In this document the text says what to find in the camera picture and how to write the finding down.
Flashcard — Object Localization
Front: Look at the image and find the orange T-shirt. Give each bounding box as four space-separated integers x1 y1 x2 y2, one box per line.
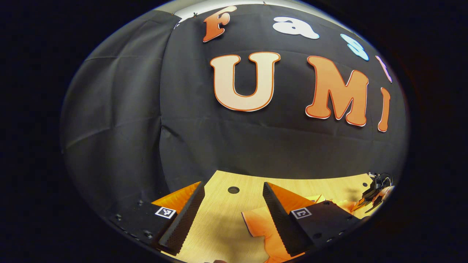
241 195 367 263

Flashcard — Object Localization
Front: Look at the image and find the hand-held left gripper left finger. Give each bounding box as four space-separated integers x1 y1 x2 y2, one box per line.
108 181 206 256

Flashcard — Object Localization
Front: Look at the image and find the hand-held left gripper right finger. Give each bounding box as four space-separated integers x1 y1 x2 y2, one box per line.
263 182 363 257

